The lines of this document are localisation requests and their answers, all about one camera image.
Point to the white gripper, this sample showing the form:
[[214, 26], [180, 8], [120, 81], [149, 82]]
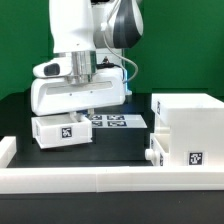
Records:
[[58, 95]]

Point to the white drawer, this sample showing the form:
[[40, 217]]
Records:
[[60, 130], [158, 152]]

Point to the white front drawer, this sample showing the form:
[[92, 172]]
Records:
[[158, 152]]

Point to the white drawer cabinet box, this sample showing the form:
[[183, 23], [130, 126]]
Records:
[[195, 125]]

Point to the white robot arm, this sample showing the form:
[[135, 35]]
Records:
[[72, 81]]

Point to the white marker tag plate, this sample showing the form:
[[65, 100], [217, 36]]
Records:
[[117, 121]]

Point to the white left fence bar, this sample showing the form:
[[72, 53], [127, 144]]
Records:
[[7, 150]]

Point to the white fence bar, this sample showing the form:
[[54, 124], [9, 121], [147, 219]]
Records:
[[109, 179], [7, 150]]

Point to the white front fence bar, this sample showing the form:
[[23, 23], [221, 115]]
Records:
[[109, 179]]

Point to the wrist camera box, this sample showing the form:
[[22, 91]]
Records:
[[52, 69]]

